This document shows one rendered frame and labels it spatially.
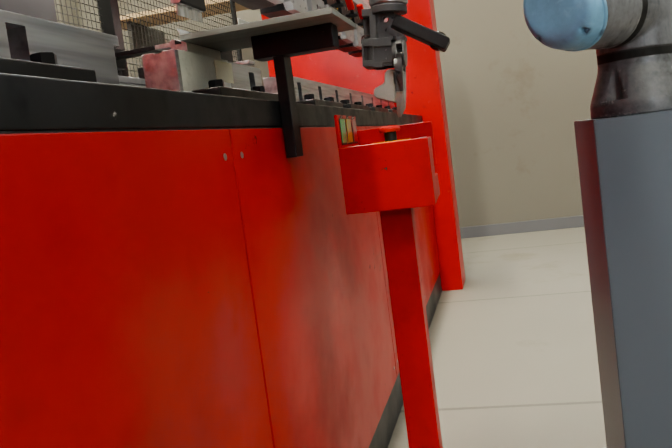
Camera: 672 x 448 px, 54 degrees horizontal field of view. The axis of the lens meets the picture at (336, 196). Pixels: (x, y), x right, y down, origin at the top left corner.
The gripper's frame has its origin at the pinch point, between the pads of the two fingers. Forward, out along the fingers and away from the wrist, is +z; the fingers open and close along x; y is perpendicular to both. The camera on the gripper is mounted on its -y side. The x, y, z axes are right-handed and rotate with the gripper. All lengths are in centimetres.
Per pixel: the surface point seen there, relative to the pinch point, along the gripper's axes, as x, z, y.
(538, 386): -67, 81, -31
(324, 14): 27.8, -14.6, 9.1
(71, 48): 59, -7, 34
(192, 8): 16.7, -19.5, 35.6
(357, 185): 15.0, 13.4, 7.2
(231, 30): 27.1, -13.4, 24.8
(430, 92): -196, -14, 5
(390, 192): 15.0, 14.8, 1.3
